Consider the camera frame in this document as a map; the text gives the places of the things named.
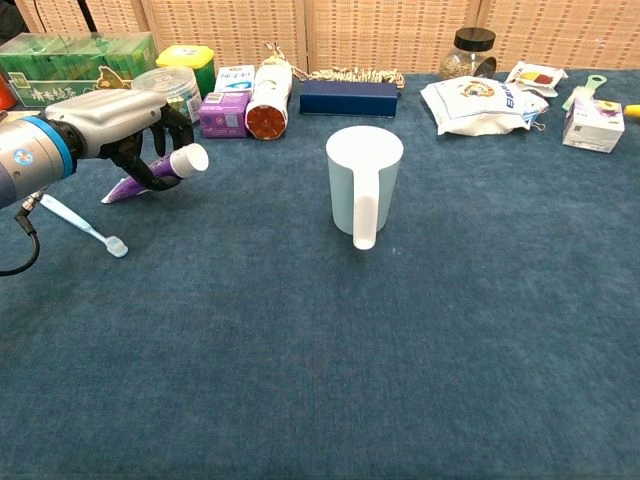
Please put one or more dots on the glass jar with black lid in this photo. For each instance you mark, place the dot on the glass jar with black lid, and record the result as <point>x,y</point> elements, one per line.
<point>467,52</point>

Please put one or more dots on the pale green brush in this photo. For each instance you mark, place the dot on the pale green brush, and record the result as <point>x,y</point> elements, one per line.
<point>582,90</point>

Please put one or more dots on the green tea bag box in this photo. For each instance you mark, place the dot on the green tea bag box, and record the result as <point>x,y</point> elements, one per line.
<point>65,65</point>

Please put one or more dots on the bamboo folding screen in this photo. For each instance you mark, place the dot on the bamboo folding screen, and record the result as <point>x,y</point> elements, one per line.
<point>380,30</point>

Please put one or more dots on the blue binder clip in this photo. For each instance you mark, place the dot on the blue binder clip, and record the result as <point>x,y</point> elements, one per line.
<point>532,120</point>

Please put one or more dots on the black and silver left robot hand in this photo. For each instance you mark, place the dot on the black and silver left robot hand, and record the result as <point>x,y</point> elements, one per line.
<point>105,115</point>

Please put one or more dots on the white bag with blue print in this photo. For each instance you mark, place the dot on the white bag with blue print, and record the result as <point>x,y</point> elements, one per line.
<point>475,105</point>

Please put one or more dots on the navy blue rectangular box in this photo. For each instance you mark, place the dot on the navy blue rectangular box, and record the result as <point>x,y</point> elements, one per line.
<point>347,99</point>

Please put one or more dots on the small purple box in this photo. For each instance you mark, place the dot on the small purple box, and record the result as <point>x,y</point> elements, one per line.
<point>225,115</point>

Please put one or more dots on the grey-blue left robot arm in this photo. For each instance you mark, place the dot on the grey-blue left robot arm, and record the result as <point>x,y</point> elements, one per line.
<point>25,160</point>

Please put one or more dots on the blue table cloth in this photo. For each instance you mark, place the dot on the blue table cloth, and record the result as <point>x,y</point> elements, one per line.
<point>320,325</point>

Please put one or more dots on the white and pale blue cup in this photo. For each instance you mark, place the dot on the white and pale blue cup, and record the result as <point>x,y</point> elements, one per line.
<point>362,175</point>

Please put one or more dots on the green container with yellow lid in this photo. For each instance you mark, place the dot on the green container with yellow lid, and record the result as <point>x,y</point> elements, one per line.
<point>187,57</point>

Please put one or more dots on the black tripod stand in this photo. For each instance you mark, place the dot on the black tripod stand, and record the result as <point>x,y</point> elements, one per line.
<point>86,15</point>

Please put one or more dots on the honey bottle with yellow cap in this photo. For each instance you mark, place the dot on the honey bottle with yellow cap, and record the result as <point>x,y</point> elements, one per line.
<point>632,111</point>

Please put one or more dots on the white snack packet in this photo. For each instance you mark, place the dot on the white snack packet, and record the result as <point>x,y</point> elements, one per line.
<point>537,77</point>

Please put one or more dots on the light blue toothbrush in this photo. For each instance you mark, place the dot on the light blue toothbrush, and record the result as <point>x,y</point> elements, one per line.
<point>80,225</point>

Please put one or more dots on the clear round tub of clips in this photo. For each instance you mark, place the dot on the clear round tub of clips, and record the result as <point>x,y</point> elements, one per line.
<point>170,85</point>

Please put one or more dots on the white drink bottle red cap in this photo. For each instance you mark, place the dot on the white drink bottle red cap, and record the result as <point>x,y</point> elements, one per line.
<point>270,100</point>

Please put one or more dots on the white and blue milk carton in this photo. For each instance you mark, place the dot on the white and blue milk carton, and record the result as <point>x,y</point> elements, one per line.
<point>235,79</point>

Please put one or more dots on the white and purple drink carton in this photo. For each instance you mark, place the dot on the white and purple drink carton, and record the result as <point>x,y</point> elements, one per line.
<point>592,125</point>

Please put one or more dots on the purple and white toothpaste tube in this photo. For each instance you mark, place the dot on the purple and white toothpaste tube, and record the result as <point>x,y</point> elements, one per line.
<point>192,159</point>

